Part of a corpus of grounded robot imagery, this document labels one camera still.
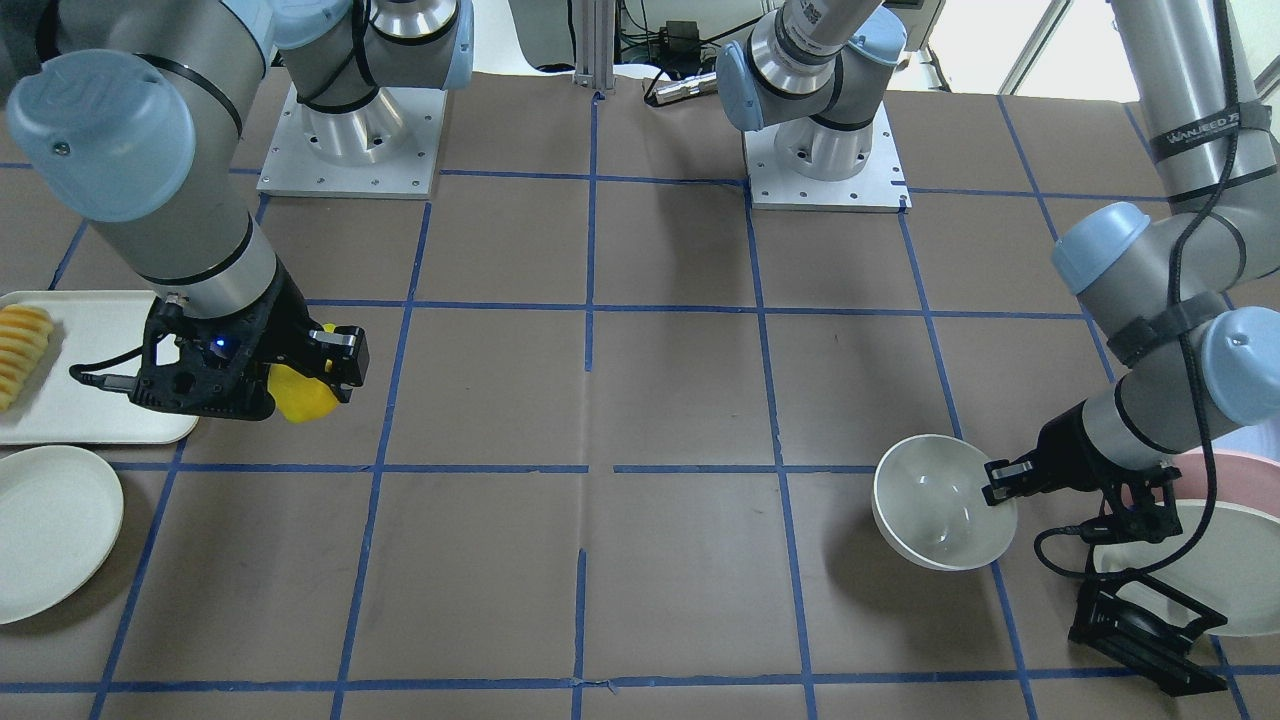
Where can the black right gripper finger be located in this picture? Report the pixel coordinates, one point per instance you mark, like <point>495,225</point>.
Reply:
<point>338,358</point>

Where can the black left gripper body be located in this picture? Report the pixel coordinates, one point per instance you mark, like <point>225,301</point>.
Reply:
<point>1068,447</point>

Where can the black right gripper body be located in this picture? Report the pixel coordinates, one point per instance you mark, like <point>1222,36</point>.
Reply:
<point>287,330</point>

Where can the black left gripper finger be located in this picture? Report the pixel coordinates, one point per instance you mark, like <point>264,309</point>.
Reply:
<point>1010,479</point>

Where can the yellow lemon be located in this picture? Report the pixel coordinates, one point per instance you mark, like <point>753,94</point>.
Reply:
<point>297,397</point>

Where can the cream ceramic bowl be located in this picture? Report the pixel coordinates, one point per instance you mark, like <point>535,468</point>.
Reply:
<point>929,506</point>

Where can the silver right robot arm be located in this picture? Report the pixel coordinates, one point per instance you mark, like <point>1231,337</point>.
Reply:
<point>131,111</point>

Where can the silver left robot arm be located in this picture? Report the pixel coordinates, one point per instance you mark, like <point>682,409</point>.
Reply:
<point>1195,368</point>

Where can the pink plate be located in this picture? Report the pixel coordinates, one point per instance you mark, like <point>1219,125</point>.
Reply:
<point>1244,479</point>

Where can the cream plate in rack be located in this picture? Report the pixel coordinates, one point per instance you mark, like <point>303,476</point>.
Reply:
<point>1234,569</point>

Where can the black plate rack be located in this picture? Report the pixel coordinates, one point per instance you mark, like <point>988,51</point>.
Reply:
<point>1139,639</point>

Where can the sliced yellow bread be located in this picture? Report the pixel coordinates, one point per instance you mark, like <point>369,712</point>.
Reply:
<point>25,336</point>

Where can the white round plate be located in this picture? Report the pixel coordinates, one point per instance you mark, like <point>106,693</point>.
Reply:
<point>62,508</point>

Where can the silver cylindrical connector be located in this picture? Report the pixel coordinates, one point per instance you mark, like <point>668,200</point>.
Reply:
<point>661,96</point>

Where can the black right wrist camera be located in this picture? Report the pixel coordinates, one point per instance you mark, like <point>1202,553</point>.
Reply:
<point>167,373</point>

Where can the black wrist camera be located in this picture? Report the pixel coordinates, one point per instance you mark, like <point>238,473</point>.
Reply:
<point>167,373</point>
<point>1141,507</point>

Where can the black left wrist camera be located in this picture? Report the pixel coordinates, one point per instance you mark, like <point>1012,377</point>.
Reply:
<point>1141,507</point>

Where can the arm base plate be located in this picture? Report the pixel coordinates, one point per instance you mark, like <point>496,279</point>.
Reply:
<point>802,166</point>
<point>386,150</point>

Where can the aluminium frame post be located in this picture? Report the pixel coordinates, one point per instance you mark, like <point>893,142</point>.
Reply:
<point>594,32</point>

